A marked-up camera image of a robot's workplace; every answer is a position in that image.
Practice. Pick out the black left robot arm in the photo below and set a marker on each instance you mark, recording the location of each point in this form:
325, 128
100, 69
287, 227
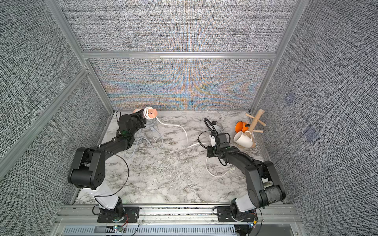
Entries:
87, 170

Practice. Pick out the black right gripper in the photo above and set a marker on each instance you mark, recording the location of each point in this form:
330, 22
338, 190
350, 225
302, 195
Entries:
215, 144

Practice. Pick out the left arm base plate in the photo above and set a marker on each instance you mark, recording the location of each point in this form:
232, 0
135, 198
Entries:
127, 214

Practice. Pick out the aluminium front rail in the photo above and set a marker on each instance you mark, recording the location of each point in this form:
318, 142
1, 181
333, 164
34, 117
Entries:
204, 219

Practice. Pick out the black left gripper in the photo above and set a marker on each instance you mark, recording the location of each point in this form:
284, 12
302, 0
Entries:
140, 117

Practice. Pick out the wooden mug tree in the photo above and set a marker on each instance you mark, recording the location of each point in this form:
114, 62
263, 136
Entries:
256, 120

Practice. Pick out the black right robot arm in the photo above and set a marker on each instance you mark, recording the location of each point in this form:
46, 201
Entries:
264, 186

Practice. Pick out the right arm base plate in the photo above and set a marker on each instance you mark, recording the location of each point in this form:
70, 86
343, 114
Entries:
232, 214

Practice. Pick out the white mug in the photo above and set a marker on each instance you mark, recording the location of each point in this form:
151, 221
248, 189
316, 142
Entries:
244, 139

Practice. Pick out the light blue power strip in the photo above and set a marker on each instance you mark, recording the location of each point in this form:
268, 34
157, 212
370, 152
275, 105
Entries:
156, 136

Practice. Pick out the orange mug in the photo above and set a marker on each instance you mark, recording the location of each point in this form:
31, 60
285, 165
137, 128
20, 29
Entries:
241, 126

